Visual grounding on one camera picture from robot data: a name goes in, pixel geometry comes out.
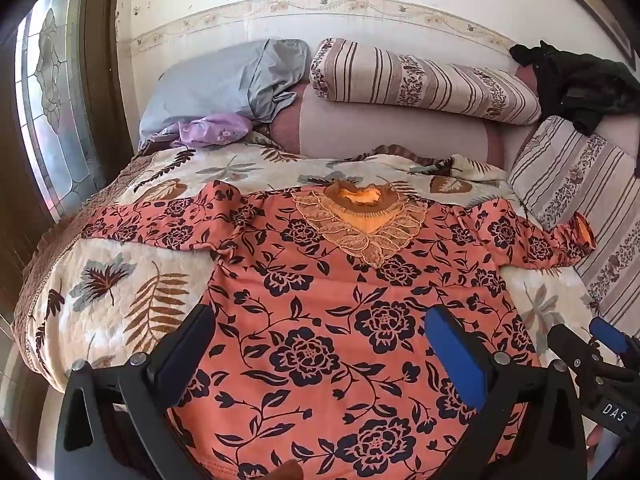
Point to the striped floral bolster pillow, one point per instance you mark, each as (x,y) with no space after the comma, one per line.
(425,80)

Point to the black clothing pile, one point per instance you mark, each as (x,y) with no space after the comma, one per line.
(580,85)

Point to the brown wooden frame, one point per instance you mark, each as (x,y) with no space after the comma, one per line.
(600,5)

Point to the orange floral garment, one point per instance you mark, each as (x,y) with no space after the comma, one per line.
(320,310)

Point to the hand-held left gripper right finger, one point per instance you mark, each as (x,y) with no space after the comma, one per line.
(455,350)

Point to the patterned glass window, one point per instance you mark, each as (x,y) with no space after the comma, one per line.
(55,110)

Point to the dark wooden window frame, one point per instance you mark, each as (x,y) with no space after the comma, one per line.
(107,60)

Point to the striped floral cushion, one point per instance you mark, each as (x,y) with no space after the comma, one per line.
(575,175)

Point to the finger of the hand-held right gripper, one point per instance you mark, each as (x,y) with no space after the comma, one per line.
(570,347)
(607,336)

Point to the cream leaf-print blanket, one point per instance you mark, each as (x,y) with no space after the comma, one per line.
(115,280)

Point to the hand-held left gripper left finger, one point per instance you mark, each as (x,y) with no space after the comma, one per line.
(184,346)

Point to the pink padded backrest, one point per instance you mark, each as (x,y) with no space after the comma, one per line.
(390,130)

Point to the purple patterned cloth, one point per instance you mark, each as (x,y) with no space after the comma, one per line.
(210,130)

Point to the grey-blue pillow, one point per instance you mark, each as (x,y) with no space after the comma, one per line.
(210,90)

